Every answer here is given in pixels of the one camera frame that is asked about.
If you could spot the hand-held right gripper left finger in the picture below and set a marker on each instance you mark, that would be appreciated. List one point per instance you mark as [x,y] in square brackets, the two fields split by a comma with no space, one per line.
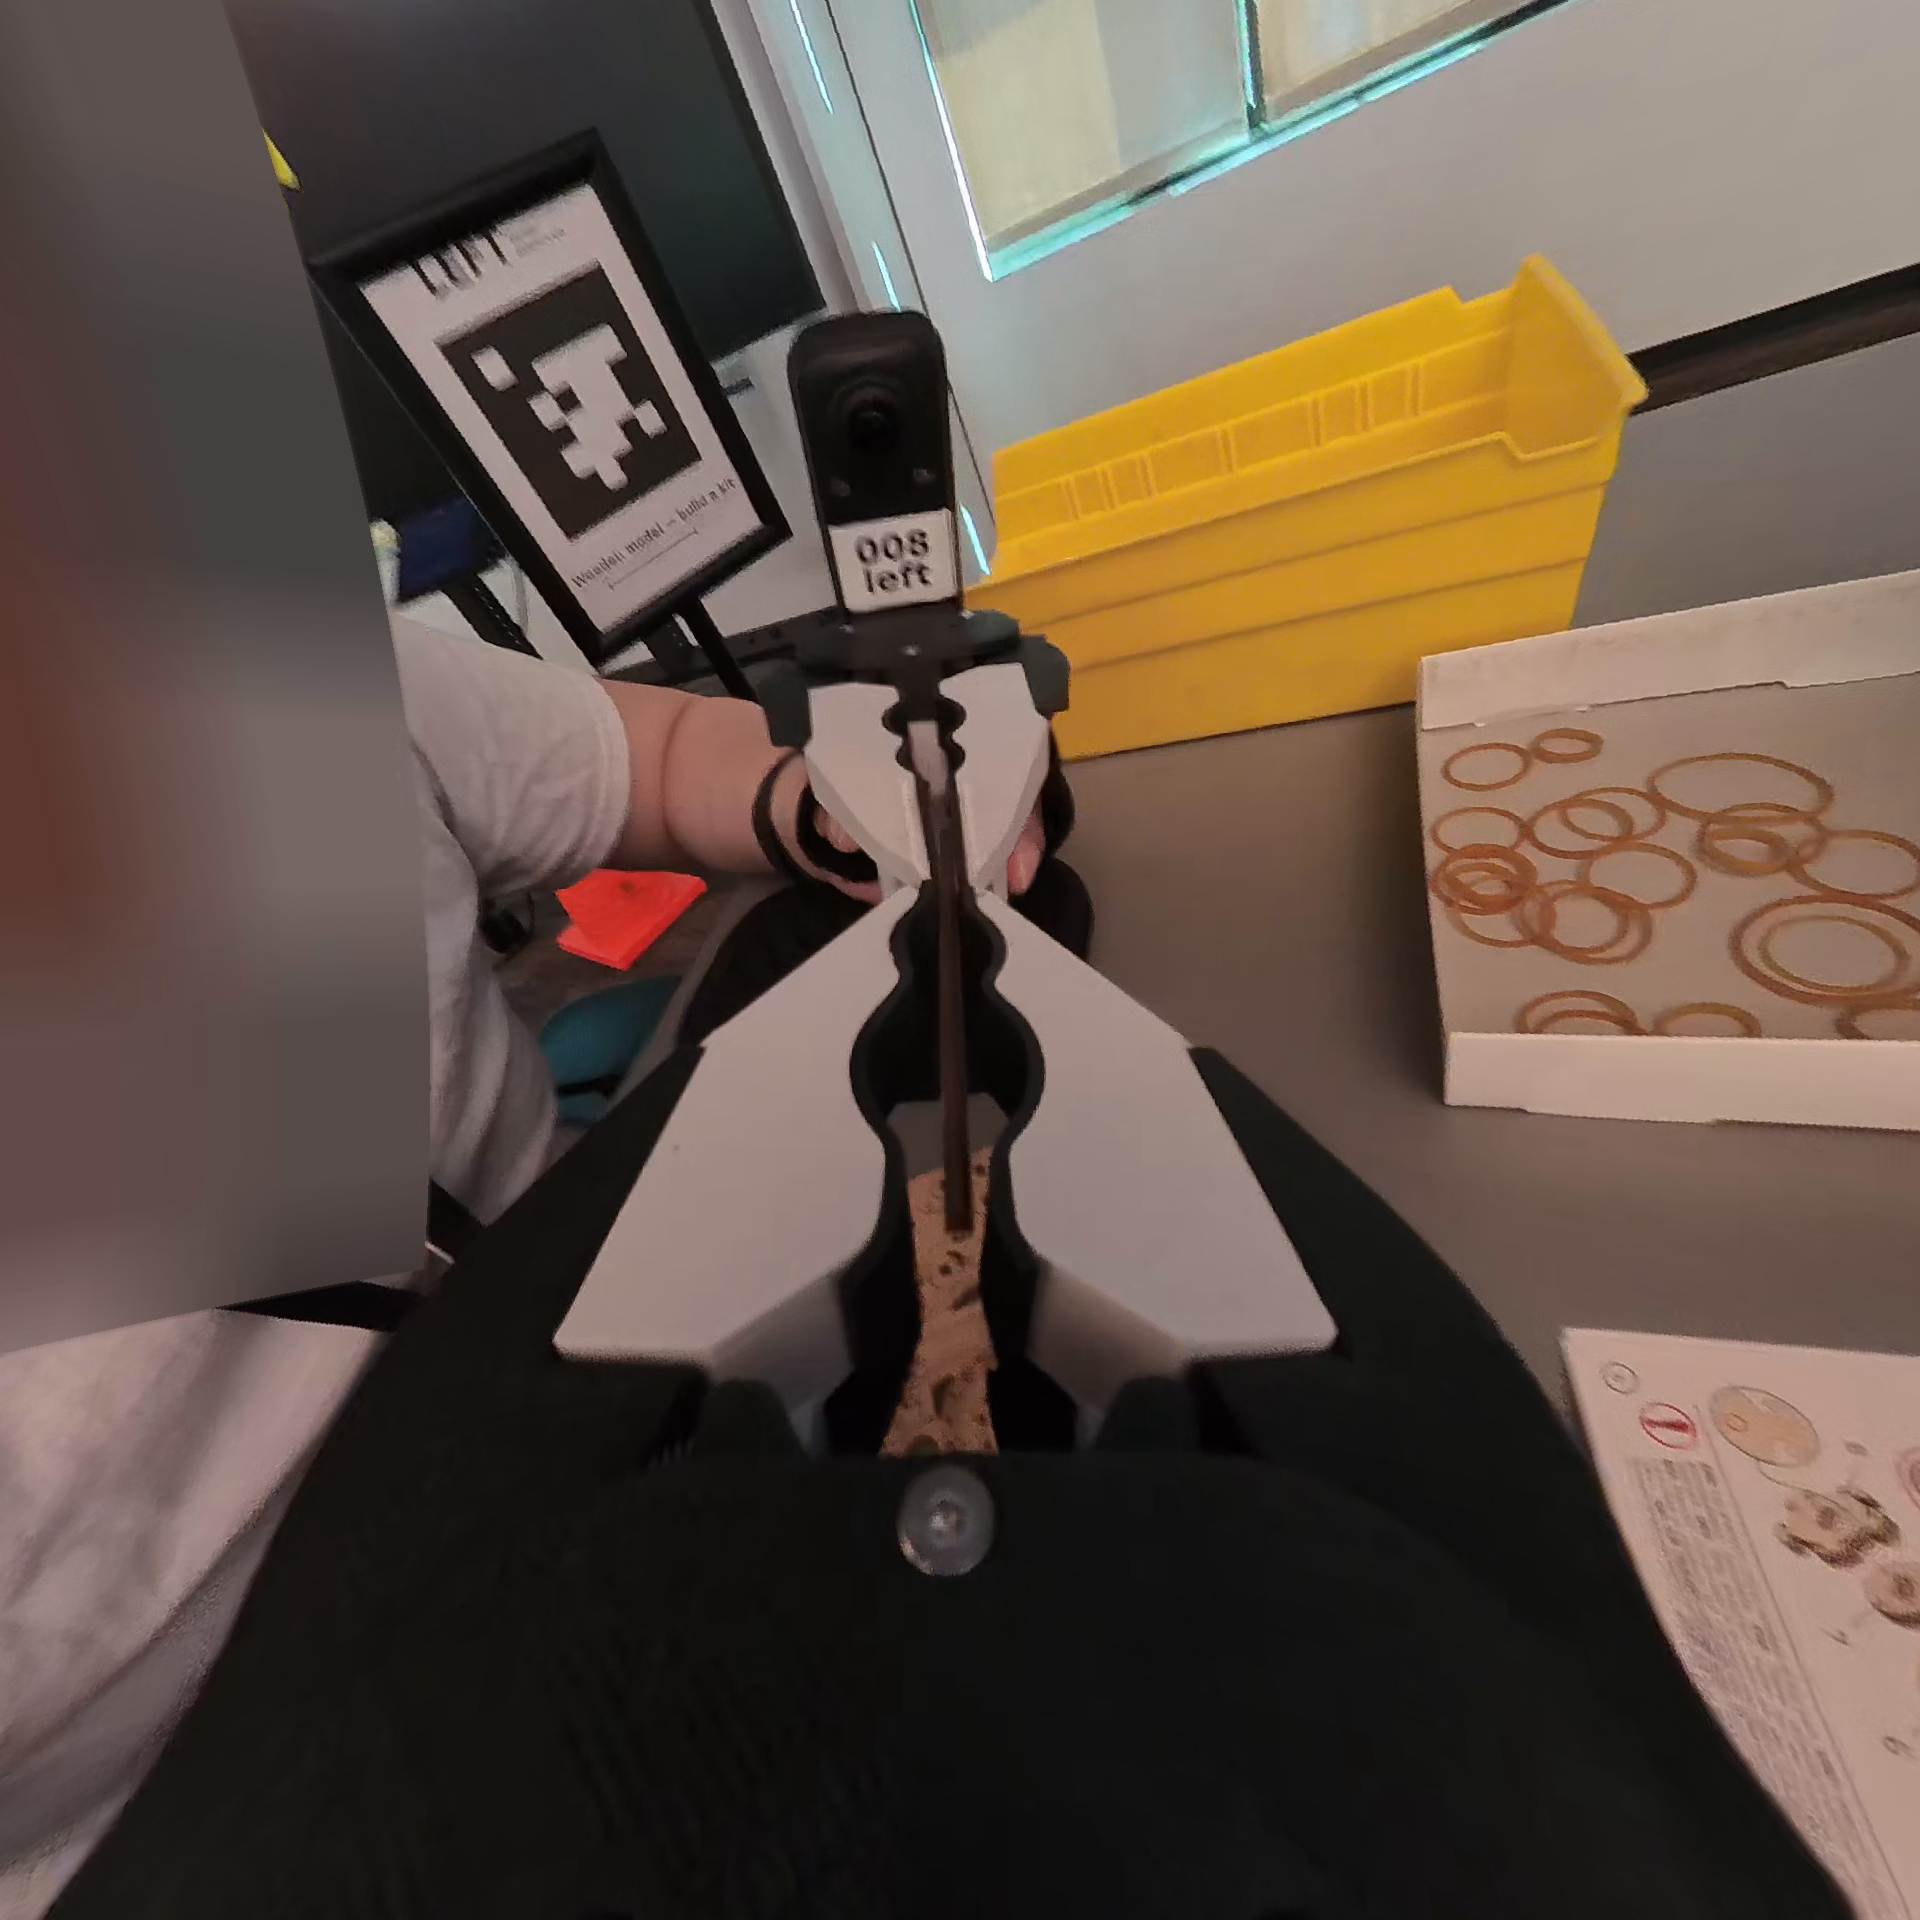
[720,1200]

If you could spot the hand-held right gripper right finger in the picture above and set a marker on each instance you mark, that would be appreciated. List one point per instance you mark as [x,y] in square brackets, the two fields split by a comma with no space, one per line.
[1171,1200]

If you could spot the orange plastic piece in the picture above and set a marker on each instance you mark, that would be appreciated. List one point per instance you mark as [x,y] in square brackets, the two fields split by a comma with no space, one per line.
[630,914]

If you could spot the printed instruction leaflet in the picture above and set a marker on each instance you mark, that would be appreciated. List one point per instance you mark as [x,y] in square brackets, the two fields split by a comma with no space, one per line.
[1740,1575]

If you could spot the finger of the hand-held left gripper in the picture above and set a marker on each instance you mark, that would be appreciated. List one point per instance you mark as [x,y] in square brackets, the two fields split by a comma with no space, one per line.
[999,751]
[855,764]

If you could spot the pile of rubber bands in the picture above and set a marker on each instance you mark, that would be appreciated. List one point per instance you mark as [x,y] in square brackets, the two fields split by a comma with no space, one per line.
[1621,884]

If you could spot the yellow plastic bin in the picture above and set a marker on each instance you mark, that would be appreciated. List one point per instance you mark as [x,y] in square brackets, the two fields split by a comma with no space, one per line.
[1274,554]

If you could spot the laser-cut wooden parts sheet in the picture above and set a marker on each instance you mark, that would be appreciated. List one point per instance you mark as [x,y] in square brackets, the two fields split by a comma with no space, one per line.
[945,1321]

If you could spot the white cardboard box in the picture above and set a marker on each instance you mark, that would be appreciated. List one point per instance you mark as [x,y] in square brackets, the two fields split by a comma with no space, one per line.
[1651,1080]

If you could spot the black framed marker sign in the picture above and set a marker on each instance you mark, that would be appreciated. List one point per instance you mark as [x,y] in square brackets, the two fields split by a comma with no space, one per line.
[571,390]

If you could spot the black quilted cushion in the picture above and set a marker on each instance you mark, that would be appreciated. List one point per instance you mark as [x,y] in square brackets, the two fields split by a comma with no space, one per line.
[781,960]

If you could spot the window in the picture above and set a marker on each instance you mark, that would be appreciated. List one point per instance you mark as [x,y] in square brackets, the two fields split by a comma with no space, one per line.
[1111,105]

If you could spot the person's left hand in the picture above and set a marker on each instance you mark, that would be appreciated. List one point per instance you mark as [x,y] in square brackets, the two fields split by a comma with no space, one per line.
[855,873]

